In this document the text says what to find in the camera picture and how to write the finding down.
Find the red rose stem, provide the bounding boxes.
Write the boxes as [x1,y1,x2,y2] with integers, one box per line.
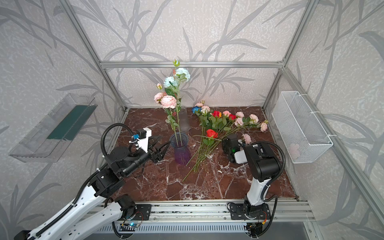
[183,129,219,181]

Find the mixed artificial flower pile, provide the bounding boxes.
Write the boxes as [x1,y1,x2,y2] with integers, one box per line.
[182,100,269,181]

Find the white wire mesh basket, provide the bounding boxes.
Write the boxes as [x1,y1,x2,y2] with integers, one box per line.
[272,91,333,164]

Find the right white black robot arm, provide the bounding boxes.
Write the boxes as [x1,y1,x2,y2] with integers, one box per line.
[222,134,286,220]

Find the clear frosted glass vase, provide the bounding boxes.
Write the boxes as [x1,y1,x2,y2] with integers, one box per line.
[177,107,191,133]

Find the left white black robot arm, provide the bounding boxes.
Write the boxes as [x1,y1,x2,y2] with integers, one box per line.
[14,123,171,240]

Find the purple glass vase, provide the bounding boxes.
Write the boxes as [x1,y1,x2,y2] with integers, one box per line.
[170,132,192,166]

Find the light blue flower stem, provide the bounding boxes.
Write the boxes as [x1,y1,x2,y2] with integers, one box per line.
[163,59,192,145]

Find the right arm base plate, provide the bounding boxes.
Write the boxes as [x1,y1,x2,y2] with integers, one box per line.
[227,202,271,222]

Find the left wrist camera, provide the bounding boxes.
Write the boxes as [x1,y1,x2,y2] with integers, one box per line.
[130,128,152,153]

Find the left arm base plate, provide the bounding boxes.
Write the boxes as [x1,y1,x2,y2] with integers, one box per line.
[119,204,152,221]

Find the aluminium front rail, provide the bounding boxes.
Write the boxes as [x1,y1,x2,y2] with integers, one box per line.
[131,198,315,224]

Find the clear plastic wall bin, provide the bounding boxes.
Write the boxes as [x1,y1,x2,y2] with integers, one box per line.
[9,94,98,163]

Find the small pink flower stem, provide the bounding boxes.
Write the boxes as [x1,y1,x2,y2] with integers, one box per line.
[242,134,252,145]

